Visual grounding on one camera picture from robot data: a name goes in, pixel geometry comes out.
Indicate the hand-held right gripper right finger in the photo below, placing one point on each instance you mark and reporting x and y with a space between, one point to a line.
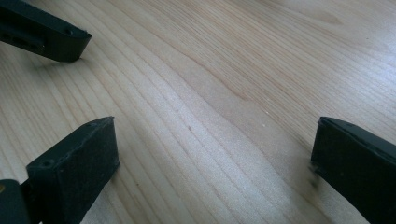
358 168

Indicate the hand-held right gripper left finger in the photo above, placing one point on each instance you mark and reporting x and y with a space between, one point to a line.
73 168

